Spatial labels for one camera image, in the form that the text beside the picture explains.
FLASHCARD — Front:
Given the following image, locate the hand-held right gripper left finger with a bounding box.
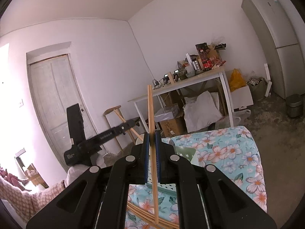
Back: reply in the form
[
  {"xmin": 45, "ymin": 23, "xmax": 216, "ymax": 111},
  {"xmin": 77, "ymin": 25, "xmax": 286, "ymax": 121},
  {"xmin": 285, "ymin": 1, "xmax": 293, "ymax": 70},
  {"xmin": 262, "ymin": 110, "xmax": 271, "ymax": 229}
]
[{"xmin": 26, "ymin": 132, "xmax": 151, "ymax": 229}]

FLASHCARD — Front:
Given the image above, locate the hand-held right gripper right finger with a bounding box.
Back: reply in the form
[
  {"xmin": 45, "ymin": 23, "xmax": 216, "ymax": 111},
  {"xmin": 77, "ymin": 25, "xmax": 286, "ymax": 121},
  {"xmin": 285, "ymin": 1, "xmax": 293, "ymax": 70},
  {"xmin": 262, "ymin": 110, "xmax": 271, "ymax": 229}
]
[{"xmin": 155, "ymin": 131, "xmax": 278, "ymax": 229}]

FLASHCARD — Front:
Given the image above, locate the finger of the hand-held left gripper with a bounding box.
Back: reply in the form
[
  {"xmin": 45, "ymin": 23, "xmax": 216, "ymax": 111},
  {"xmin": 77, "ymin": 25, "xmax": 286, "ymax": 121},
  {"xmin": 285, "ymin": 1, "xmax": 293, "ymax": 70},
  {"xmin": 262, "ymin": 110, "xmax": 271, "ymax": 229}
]
[{"xmin": 123, "ymin": 117, "xmax": 141, "ymax": 131}]

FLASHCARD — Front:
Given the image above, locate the wooden chopstick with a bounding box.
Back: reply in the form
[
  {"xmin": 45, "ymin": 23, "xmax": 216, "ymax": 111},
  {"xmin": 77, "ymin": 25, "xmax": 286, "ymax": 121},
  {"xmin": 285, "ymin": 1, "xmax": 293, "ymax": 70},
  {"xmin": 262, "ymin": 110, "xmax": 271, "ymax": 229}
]
[
  {"xmin": 147, "ymin": 85, "xmax": 160, "ymax": 225},
  {"xmin": 129, "ymin": 209, "xmax": 149, "ymax": 228},
  {"xmin": 127, "ymin": 203, "xmax": 155, "ymax": 223},
  {"xmin": 157, "ymin": 217, "xmax": 179, "ymax": 228}
]

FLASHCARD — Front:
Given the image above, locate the green star-cutout utensil holder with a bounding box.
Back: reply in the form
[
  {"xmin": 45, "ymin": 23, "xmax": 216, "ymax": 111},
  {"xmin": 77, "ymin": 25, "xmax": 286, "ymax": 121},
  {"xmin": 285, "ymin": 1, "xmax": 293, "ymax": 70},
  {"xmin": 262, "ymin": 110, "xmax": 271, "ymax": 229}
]
[{"xmin": 130, "ymin": 139, "xmax": 198, "ymax": 196}]

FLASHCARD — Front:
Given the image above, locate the person's left hand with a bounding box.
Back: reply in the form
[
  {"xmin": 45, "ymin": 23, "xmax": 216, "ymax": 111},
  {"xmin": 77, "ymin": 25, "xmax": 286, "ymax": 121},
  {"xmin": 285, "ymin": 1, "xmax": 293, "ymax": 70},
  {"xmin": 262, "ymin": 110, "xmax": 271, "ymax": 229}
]
[{"xmin": 91, "ymin": 147, "xmax": 107, "ymax": 169}]

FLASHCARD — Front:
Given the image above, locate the wooden chair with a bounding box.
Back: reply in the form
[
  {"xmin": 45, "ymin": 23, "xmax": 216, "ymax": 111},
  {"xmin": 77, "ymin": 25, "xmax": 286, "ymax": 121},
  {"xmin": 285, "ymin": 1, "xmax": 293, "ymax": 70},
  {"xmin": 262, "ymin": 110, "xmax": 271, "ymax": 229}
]
[{"xmin": 103, "ymin": 105, "xmax": 146, "ymax": 154}]

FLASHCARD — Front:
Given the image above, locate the plastic-wrapped box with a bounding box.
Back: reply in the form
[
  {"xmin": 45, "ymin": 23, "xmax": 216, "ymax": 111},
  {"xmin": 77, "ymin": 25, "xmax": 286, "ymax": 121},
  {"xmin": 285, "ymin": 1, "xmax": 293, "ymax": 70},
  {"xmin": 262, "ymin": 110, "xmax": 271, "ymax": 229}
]
[{"xmin": 154, "ymin": 104, "xmax": 180, "ymax": 123}]

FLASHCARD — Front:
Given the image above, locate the small cardboard box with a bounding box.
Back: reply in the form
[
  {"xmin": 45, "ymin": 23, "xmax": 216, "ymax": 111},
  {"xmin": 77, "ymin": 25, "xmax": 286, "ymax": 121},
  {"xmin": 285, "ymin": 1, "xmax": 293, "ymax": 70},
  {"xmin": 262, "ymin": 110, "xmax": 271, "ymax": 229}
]
[{"xmin": 159, "ymin": 117, "xmax": 187, "ymax": 137}]

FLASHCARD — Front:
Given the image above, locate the white pillow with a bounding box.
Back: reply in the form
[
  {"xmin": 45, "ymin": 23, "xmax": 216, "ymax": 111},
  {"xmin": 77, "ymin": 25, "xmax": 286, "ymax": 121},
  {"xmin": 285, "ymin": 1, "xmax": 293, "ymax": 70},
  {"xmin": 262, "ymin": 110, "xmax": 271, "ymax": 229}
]
[{"xmin": 183, "ymin": 91, "xmax": 223, "ymax": 133}]

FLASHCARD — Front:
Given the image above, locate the white panelled door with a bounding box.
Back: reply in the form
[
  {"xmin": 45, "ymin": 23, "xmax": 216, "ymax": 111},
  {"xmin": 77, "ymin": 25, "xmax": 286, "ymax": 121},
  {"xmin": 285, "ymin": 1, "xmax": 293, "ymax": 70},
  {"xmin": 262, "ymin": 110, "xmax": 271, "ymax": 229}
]
[{"xmin": 26, "ymin": 54, "xmax": 108, "ymax": 172}]

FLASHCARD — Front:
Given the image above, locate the white-legged table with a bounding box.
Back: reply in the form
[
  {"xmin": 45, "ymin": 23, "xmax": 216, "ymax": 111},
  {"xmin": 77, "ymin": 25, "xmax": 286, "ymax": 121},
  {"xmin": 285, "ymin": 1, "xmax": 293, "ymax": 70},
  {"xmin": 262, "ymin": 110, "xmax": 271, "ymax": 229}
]
[{"xmin": 128, "ymin": 67, "xmax": 235, "ymax": 134}]

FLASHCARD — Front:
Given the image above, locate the white plastic bag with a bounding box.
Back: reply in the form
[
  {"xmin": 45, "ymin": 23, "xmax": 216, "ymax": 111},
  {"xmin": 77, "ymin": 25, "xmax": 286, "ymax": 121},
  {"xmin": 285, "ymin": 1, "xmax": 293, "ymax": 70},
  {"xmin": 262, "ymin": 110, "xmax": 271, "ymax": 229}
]
[{"xmin": 232, "ymin": 109, "xmax": 252, "ymax": 127}]

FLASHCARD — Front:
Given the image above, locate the cola bottle red label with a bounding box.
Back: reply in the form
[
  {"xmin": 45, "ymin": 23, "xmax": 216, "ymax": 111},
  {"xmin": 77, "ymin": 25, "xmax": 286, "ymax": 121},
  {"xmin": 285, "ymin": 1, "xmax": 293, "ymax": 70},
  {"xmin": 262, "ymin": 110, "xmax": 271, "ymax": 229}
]
[{"xmin": 201, "ymin": 49, "xmax": 213, "ymax": 72}]

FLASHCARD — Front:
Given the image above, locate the white carton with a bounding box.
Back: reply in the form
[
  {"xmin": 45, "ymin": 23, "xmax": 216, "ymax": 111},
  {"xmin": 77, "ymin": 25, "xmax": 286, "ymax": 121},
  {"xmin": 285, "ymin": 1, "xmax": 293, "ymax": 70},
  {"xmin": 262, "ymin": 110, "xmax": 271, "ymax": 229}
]
[{"xmin": 230, "ymin": 85, "xmax": 254, "ymax": 111}]

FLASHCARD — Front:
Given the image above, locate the yellow plastic bag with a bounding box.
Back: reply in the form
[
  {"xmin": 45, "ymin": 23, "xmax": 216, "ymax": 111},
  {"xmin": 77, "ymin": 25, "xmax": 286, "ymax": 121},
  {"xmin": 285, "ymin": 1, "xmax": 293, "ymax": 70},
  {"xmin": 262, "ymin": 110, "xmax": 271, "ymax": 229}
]
[{"xmin": 229, "ymin": 68, "xmax": 247, "ymax": 92}]

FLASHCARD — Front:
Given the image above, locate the green cloth bag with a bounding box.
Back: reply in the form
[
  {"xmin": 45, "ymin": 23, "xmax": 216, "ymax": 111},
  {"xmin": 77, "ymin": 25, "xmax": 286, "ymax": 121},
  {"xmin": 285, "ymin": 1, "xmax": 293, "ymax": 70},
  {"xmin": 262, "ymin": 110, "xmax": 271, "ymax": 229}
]
[{"xmin": 246, "ymin": 76, "xmax": 268, "ymax": 102}]

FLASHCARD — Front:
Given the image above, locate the white plastic panel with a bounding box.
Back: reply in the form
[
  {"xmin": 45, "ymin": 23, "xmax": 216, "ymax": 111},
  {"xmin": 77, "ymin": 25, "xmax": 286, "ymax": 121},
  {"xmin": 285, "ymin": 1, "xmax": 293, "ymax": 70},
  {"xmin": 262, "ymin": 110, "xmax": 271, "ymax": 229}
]
[{"xmin": 264, "ymin": 63, "xmax": 272, "ymax": 97}]

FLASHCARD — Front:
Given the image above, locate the metal trash can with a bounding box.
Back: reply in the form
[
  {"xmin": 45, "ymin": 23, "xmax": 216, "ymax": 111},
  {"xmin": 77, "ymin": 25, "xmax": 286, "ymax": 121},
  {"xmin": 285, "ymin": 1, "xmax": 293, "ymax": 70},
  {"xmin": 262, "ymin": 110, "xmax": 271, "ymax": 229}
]
[{"xmin": 285, "ymin": 94, "xmax": 304, "ymax": 118}]

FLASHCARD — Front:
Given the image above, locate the grey refrigerator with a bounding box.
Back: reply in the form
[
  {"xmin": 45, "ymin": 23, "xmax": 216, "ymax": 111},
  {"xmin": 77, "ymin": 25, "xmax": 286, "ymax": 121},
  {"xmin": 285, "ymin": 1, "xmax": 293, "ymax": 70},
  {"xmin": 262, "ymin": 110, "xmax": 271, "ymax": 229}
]
[{"xmin": 241, "ymin": 0, "xmax": 305, "ymax": 99}]

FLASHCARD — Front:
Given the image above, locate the thin wall cable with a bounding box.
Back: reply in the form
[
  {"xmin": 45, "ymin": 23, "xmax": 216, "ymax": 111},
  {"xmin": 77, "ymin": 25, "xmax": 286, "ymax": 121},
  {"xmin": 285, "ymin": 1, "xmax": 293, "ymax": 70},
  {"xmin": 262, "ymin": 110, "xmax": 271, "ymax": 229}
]
[{"xmin": 128, "ymin": 21, "xmax": 156, "ymax": 82}]

